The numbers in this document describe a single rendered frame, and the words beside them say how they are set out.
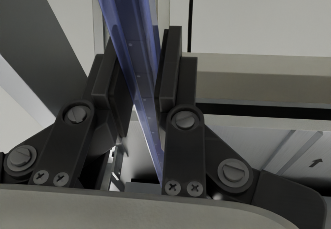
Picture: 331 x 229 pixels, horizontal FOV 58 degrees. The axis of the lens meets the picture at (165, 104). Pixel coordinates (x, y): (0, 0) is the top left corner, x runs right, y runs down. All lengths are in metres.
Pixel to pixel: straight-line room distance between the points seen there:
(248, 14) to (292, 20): 0.26
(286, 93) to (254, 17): 1.34
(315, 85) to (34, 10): 0.54
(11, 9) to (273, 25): 1.84
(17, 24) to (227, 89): 0.48
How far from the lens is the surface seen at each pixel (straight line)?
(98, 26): 0.49
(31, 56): 0.21
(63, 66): 0.25
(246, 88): 0.62
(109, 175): 0.30
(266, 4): 1.96
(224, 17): 1.92
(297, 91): 0.64
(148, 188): 0.39
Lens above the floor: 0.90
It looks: 16 degrees up
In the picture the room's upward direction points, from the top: 179 degrees counter-clockwise
